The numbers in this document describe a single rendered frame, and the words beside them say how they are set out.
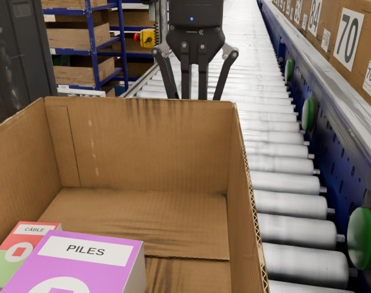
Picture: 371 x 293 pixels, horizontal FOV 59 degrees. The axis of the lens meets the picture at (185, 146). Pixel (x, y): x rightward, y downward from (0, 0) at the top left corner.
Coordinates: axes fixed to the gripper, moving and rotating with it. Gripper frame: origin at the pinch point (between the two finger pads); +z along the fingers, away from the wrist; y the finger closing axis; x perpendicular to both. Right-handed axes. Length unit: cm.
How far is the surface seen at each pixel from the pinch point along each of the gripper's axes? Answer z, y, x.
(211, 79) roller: 11, 4, -70
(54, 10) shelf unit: -7, 89, -117
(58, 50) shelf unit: 12, 91, -117
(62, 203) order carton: 9.6, 19.5, 9.9
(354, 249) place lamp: 5.3, -21.3, 17.2
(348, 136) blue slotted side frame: -1.8, -23.0, 1.6
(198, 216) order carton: 9.5, -2.3, 9.5
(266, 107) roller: 10.8, -14.9, -43.8
